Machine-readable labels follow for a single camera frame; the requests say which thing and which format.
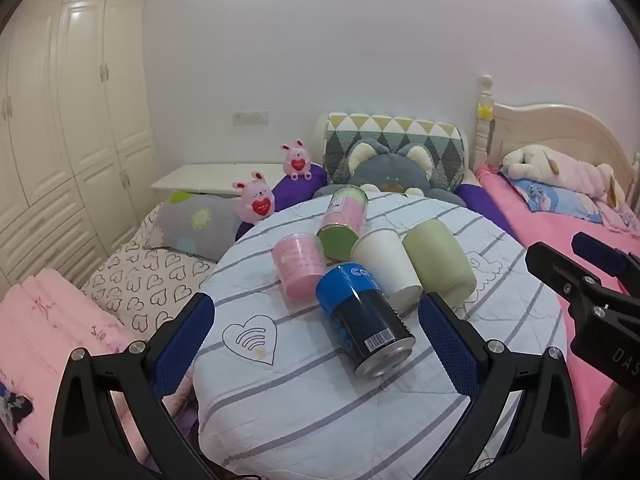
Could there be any heart patterned pillow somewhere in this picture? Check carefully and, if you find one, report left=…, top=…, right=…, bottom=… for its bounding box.
left=80, top=203, right=219, bottom=336

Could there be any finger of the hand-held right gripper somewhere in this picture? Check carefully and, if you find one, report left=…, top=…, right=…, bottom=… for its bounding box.
left=571, top=232, right=640, bottom=282
left=524, top=241, right=607, bottom=317

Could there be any purple pillow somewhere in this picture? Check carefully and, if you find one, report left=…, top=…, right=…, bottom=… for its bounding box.
left=235, top=164, right=329, bottom=241

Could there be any blue cartoon pillow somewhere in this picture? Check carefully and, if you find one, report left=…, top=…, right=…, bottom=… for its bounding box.
left=510, top=176, right=608, bottom=223

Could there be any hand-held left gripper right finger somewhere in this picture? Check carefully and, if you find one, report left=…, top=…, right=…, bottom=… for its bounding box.
left=417, top=292, right=584, bottom=480

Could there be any grey flower pillow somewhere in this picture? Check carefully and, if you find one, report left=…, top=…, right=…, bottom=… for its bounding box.
left=145, top=189, right=243, bottom=262

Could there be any pink plastic cup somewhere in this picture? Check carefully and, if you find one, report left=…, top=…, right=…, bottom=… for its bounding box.
left=272, top=232, right=327, bottom=301

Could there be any triangle patterned cushion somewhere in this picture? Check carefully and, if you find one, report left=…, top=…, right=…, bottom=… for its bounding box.
left=322, top=113, right=469, bottom=192

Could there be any cream bed headboard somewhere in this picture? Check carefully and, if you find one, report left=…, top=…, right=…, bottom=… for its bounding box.
left=474, top=74, right=640, bottom=211

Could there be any grey bear cushion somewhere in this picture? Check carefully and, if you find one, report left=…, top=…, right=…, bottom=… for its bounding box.
left=313, top=138, right=467, bottom=207

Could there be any white paper cup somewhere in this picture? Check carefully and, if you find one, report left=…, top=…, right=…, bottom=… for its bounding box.
left=350, top=229, right=424, bottom=317

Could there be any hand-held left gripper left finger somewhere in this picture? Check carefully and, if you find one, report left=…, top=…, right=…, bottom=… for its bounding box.
left=49, top=292, right=216, bottom=480

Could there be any white wardrobe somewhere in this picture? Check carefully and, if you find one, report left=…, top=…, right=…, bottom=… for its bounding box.
left=0, top=0, right=159, bottom=291

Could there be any pink and green tin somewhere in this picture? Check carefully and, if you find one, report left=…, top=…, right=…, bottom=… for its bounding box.
left=317, top=185, right=371, bottom=264

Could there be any blue and black can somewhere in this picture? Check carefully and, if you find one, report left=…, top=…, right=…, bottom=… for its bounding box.
left=315, top=262, right=417, bottom=377

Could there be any white plush dog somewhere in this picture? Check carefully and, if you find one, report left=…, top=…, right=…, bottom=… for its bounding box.
left=501, top=144, right=626, bottom=211

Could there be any folded pink blanket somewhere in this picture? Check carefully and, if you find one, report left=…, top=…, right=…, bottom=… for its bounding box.
left=0, top=267, right=201, bottom=471

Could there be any pink plush rabbit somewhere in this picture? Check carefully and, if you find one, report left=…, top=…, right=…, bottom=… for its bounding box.
left=280, top=138, right=314, bottom=181
left=231, top=170, right=276, bottom=225

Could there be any pale green cup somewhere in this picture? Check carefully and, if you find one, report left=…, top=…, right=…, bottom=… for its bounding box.
left=402, top=219, right=476, bottom=309

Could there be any pink bedsheet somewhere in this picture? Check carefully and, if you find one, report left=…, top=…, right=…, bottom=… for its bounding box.
left=474, top=167, right=640, bottom=461

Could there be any white folding table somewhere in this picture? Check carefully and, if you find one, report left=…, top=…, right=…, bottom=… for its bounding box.
left=150, top=162, right=287, bottom=195

